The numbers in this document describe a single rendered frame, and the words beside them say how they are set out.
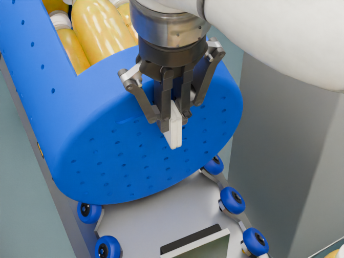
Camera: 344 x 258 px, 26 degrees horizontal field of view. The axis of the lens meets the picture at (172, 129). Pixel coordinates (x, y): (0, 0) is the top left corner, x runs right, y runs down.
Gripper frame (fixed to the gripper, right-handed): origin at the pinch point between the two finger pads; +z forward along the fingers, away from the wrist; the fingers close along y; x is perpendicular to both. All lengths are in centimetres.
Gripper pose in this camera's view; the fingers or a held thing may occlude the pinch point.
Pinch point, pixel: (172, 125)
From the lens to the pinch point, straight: 96.5
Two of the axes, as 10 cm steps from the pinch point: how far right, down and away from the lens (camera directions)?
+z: 0.0, 5.5, 8.4
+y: 9.1, -3.4, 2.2
